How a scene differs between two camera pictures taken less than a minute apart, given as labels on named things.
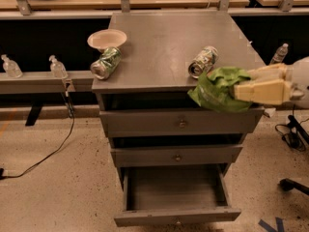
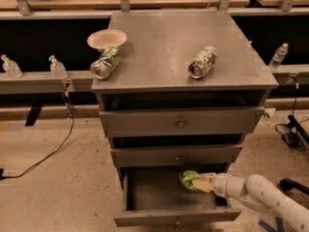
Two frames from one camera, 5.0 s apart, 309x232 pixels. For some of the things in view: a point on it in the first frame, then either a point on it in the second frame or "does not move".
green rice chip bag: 215,89 → 187,176
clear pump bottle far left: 12,68 does not move
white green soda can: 205,60 does not move
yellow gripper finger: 278,72 → 208,175
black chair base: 287,185 does not move
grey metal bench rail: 42,82 does not move
